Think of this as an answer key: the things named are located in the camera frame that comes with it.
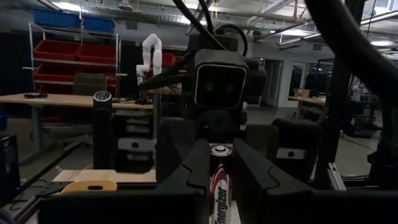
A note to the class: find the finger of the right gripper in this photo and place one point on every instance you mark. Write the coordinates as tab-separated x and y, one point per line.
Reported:
262	138
174	146

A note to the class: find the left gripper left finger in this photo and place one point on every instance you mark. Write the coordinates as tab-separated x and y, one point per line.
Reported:
140	208

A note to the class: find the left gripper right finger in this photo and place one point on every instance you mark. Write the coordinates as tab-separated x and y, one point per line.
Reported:
295	208

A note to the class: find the black silver Energizer battery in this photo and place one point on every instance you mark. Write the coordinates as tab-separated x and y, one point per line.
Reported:
220	193

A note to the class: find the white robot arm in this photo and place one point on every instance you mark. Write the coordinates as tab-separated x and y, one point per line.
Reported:
157	56

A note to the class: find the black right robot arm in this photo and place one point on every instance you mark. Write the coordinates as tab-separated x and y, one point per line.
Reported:
298	133

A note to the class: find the black equipment stack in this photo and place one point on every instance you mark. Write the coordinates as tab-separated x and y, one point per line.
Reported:
133	161

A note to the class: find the small wooden table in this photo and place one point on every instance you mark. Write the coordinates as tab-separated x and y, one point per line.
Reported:
308	100

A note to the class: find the cardboard box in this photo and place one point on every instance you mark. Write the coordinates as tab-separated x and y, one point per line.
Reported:
301	93

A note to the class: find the white double door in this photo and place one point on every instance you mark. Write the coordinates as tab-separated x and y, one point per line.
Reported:
281	81

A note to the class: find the yellow plastic bin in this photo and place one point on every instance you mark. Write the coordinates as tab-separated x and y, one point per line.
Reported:
77	186

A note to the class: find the thick black upright pole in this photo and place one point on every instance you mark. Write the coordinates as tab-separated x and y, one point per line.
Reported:
334	130

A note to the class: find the black cylindrical tower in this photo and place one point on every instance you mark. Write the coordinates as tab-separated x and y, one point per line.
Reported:
102	133

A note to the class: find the red storage bin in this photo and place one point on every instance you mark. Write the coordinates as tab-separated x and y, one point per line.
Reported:
96	54
168	59
56	49
54	73

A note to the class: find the dark grey monitor back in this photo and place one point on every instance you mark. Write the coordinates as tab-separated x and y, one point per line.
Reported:
90	84

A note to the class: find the ceiling tube light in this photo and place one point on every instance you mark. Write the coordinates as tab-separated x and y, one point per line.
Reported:
300	38

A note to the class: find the long wooden workbench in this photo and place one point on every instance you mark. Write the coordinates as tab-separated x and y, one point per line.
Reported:
62	100

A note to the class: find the black computer case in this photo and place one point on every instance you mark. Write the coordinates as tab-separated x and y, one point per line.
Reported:
9	165

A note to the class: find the blue storage bin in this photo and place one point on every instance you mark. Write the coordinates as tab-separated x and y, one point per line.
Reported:
98	25
56	18

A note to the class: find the silver aluminium rail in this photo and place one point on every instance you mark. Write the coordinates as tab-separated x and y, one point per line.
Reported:
337	177

